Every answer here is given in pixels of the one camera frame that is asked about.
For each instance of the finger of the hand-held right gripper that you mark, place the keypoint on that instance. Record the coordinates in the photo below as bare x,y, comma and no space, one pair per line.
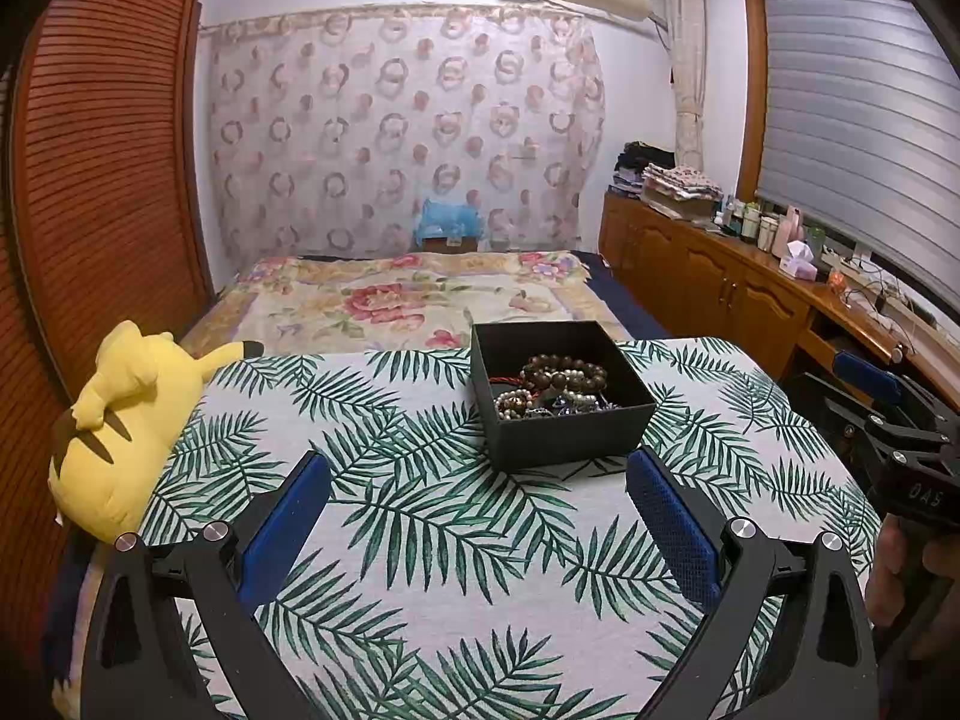
866,379
832,412

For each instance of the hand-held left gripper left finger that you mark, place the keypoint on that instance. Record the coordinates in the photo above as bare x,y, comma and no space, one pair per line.
289,517

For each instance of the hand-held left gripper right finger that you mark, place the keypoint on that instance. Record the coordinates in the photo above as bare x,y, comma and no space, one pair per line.
675,525

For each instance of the black square box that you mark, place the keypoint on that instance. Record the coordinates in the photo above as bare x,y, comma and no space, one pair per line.
570,435

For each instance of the silver crystal jewelry piece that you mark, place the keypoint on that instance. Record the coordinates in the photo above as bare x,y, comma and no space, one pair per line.
592,406

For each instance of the person's right hand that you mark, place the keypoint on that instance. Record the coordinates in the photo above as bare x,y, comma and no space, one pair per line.
889,577

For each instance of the small orange lamp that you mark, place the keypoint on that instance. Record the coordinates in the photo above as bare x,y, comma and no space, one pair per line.
838,281

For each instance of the green leaf print cloth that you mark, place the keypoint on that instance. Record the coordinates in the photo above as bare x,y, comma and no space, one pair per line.
420,495

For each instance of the pink tissue box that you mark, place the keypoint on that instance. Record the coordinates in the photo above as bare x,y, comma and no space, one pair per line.
796,261

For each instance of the wooden cabinet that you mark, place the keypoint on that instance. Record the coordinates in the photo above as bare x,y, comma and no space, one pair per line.
712,285

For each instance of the group of cosmetic bottles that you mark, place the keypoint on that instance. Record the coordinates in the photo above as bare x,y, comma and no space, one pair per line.
765,225

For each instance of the yellow plush toy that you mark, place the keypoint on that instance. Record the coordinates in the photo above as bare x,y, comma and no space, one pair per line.
120,427

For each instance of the dark blue mattress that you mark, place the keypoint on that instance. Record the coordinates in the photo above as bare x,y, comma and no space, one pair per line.
622,300

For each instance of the floral blanket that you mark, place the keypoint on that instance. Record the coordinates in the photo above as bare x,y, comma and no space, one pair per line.
375,300

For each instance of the grey window blind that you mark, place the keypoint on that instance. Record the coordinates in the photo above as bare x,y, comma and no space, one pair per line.
862,120

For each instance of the stack of folded clothes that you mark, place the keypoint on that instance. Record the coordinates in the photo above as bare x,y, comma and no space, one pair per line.
667,180

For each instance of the small brown box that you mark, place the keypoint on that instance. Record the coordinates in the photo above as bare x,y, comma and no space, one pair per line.
450,244

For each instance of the light blue bag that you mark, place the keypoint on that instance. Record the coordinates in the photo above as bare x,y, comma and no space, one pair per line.
448,217

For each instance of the beige curtain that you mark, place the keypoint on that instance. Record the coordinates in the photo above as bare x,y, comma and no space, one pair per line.
686,67

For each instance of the wooden louvered wardrobe door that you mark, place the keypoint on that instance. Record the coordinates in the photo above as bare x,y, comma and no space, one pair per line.
97,165

